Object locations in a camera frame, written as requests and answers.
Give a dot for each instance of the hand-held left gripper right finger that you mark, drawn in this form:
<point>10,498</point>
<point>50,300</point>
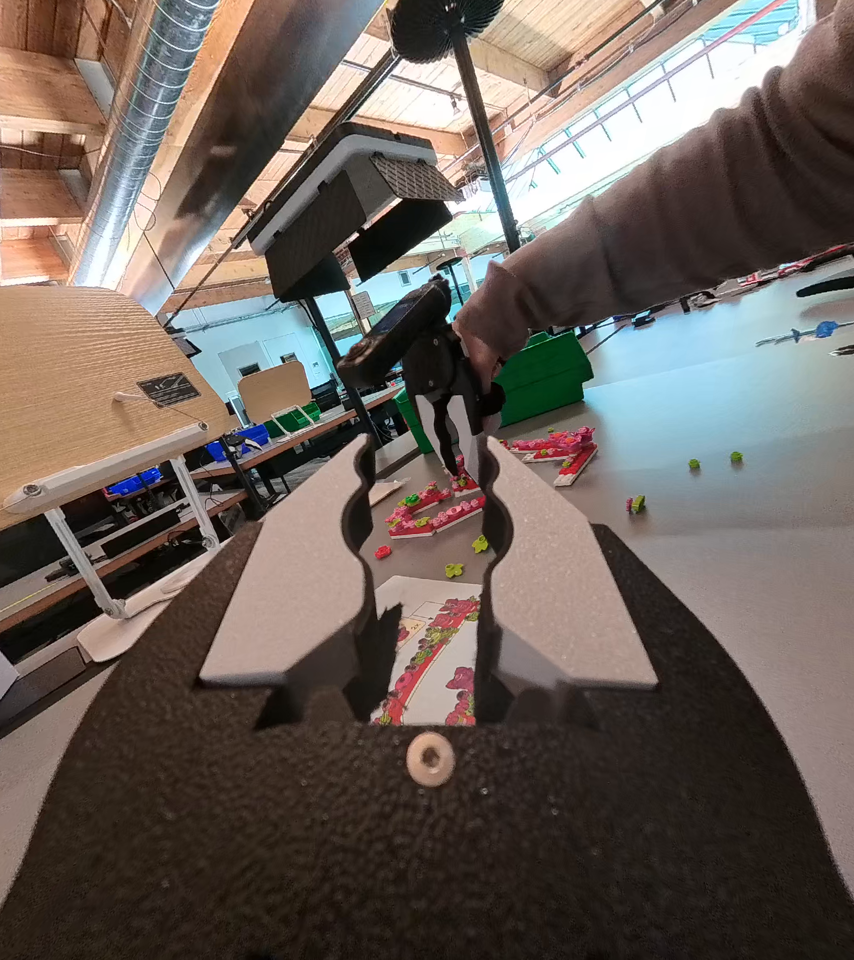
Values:
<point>569,600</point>

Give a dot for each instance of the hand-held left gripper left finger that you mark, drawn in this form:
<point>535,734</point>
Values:
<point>284,600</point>

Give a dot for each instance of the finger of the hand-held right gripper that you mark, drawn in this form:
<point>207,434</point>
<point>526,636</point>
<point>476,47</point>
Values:
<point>427,420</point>
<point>474,450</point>

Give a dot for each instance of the red brick section two roses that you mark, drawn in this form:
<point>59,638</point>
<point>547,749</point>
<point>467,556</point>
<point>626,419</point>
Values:
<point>547,444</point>

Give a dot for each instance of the large red brick heart section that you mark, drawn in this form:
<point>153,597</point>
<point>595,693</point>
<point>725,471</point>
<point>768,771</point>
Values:
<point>427,521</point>

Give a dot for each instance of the straight red brick rose section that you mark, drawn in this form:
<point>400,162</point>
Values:
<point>577,466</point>

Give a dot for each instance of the person's right forearm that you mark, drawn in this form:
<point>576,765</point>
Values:
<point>697,195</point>

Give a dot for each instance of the person's right hand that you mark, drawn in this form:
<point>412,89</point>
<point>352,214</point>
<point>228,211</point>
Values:
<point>483,360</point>

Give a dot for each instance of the clear bag with printed sheet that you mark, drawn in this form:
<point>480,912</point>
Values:
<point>389,493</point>

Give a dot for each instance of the green plastic bin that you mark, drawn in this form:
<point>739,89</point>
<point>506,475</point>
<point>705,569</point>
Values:
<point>547,375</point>

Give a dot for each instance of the lime leaf pink flower piece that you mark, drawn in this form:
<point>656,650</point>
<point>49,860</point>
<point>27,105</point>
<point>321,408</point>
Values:
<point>635,504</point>

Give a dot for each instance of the small green bin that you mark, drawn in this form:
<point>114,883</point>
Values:
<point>293,420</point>

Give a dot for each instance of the building instruction booklet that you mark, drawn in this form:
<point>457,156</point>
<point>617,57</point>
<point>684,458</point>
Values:
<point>427,600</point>

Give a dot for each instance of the blue plastic bin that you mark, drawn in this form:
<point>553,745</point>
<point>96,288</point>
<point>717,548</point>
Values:
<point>132,482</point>
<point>239,442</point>

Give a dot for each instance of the black overhead light panel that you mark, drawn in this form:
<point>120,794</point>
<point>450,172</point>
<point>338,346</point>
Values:
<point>337,210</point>

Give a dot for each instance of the large wooden book stand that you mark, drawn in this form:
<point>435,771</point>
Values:
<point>59,390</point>

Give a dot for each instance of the silver round ventilation duct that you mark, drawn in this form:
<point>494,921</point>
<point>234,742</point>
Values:
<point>141,135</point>

